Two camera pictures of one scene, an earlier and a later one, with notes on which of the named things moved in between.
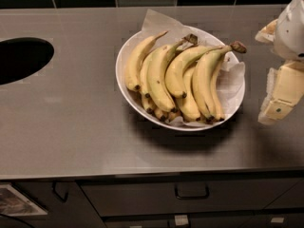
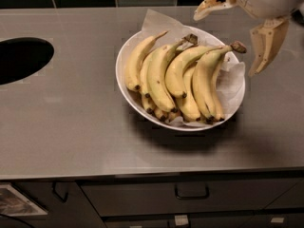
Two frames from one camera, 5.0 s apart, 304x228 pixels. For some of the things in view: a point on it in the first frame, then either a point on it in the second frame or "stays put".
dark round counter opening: [22, 56] stays put
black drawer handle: [192, 198] stays put
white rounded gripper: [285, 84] -> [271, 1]
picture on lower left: [13, 202] stays put
